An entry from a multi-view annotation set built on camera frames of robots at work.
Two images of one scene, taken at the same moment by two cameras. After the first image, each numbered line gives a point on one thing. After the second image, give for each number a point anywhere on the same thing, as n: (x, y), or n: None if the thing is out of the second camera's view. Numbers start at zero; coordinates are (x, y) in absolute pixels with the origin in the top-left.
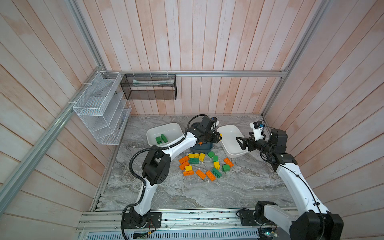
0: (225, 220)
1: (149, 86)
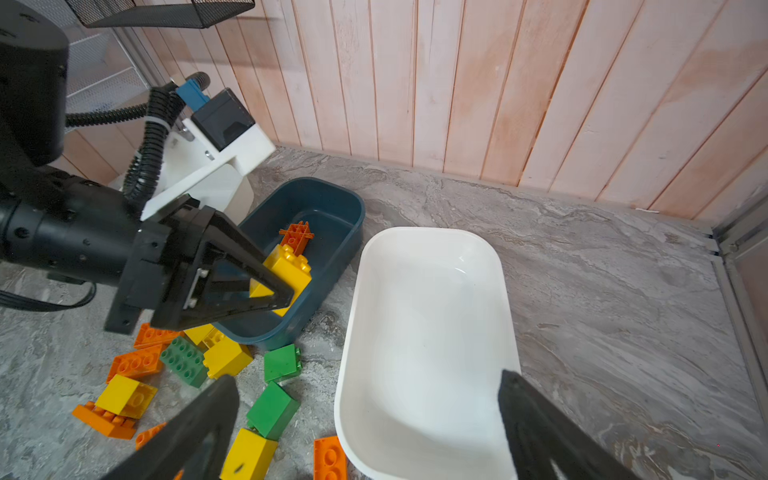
0: None
1: (189, 14)
